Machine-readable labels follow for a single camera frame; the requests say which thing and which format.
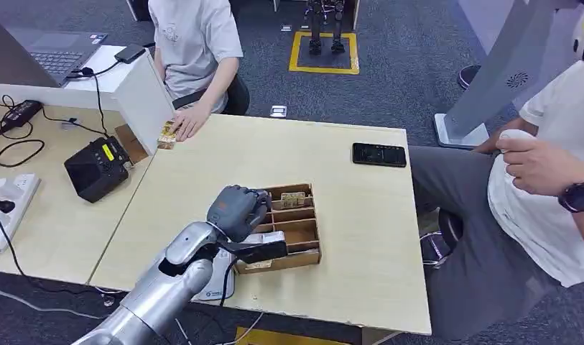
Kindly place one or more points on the white desk riser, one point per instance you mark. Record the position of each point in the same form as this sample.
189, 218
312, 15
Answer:
139, 105

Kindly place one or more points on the dark grey laptop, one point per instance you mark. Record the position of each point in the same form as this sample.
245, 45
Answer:
49, 52

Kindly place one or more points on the black round floor object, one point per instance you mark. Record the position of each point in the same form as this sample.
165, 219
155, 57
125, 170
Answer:
468, 75

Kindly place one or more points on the black office chair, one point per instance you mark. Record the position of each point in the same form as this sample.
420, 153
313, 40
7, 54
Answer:
238, 97

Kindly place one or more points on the yellow panel under desk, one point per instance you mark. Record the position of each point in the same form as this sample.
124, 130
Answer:
282, 337

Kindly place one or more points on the brown upright card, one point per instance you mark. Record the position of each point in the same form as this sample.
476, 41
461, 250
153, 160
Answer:
292, 200

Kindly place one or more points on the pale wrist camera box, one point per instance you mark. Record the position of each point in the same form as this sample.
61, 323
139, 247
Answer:
263, 247

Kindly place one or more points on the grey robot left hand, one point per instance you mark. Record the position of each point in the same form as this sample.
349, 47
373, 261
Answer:
234, 212

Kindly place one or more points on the yellow bordered floor mat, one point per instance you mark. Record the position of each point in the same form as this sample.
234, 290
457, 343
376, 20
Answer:
324, 61

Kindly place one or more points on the wooden card box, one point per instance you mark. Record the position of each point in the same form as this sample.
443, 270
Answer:
299, 228

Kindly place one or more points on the black smartphone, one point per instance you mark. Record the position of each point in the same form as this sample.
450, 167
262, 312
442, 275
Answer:
379, 154

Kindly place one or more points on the white power strip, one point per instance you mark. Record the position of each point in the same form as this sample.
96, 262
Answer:
11, 204

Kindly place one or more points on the brown wooden board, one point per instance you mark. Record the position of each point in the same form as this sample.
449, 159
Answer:
130, 145

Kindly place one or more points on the silver power bank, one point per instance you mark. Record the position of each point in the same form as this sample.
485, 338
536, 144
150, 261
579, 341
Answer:
220, 281

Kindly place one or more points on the small silver floor socket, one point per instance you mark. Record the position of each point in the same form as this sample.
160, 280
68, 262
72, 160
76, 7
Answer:
286, 27

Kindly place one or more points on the grey column, white base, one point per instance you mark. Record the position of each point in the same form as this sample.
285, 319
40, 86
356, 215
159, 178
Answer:
491, 81

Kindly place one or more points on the yellow printed flat card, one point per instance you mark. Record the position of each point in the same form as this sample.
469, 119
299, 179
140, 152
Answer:
259, 265

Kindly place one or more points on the stack of printed cards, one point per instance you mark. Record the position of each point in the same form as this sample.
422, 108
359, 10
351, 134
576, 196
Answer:
167, 135

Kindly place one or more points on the black power adapter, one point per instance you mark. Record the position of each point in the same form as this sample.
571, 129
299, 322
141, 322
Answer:
19, 114

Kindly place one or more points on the person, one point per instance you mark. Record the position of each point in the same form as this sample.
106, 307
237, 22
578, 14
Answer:
544, 224
191, 43

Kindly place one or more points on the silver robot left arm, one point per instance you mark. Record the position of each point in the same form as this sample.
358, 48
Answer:
168, 285

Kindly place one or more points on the black box, yellow label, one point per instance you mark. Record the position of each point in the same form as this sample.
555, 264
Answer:
95, 170

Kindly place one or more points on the black wristwatch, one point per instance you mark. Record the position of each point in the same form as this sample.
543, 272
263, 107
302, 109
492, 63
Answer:
579, 196

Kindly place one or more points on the person's hand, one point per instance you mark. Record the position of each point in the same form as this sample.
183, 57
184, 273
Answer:
189, 123
539, 166

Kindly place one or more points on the black robot legs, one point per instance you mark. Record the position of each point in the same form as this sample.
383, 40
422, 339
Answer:
326, 26

